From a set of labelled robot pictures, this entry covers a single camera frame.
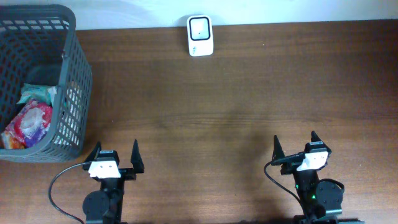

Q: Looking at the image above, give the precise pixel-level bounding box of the grey plastic mesh basket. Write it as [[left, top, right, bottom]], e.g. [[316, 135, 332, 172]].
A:
[[1, 4, 93, 162]]

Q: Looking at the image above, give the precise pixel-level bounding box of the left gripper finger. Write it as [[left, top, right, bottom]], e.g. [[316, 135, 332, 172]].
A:
[[85, 141, 101, 162], [130, 139, 145, 174]]

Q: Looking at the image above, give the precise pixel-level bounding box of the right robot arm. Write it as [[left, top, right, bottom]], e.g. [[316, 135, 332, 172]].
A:
[[270, 131, 345, 223]]

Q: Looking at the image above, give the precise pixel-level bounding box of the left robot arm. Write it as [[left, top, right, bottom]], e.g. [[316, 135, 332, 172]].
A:
[[82, 141, 145, 224]]

